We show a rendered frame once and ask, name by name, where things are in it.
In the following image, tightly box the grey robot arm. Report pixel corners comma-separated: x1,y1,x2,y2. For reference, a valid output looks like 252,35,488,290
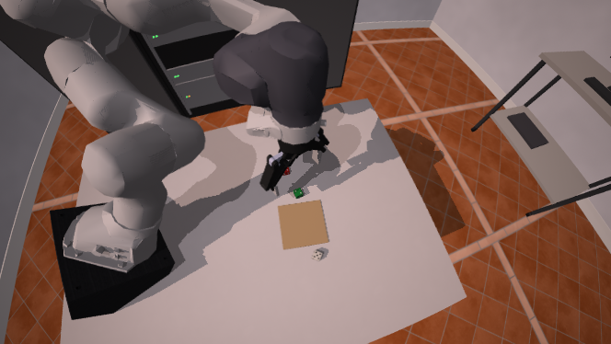
0,0,329,273

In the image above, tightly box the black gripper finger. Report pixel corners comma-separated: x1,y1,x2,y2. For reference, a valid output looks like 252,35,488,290
308,127,329,164
260,152,300,197

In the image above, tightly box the green die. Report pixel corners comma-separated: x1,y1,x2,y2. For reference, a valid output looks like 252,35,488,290
294,188,304,199

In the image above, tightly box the tan flat square mat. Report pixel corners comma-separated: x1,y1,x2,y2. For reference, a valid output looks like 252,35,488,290
278,200,329,250

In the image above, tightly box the grey die with black pips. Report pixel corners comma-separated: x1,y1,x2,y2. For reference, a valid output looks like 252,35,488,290
312,250,322,261

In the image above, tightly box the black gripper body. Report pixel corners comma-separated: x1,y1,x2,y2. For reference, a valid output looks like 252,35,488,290
278,137,316,160

